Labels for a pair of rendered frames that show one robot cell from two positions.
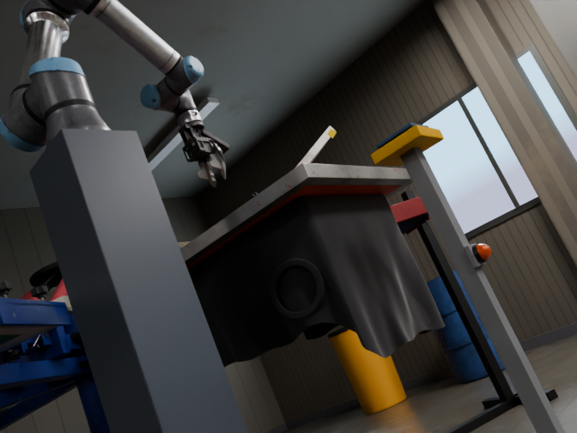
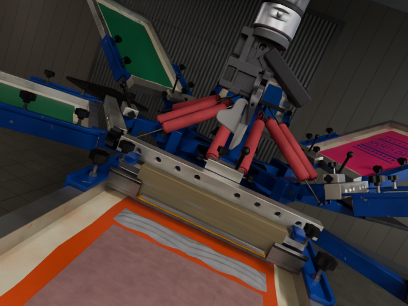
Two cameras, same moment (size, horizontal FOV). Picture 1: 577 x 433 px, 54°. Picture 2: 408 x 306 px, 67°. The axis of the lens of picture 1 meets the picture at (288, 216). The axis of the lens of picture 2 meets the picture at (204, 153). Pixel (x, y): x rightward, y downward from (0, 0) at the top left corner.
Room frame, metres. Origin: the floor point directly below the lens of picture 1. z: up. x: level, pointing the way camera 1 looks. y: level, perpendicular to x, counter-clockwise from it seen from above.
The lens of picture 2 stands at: (1.40, -0.32, 1.30)
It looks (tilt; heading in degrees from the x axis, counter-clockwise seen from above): 13 degrees down; 59
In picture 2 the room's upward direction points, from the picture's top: 23 degrees clockwise
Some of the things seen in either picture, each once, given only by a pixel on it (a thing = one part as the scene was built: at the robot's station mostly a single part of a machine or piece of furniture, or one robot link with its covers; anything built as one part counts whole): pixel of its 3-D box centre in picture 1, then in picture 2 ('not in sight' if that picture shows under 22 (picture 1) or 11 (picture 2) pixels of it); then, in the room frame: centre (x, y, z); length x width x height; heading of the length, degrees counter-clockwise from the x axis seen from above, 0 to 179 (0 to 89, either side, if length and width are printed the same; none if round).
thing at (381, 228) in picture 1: (376, 268); not in sight; (1.52, -0.16, 0.74); 0.45 x 0.03 x 0.43; 145
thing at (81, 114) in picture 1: (76, 131); not in sight; (1.17, 0.37, 1.25); 0.15 x 0.15 x 0.10
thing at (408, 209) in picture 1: (367, 232); not in sight; (2.90, -0.34, 1.06); 0.61 x 0.46 x 0.12; 115
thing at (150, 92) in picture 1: (162, 95); not in sight; (1.63, 0.22, 1.51); 0.11 x 0.11 x 0.08; 58
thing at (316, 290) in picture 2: not in sight; (304, 269); (2.06, 0.12, 0.98); 0.30 x 0.05 x 0.07; 55
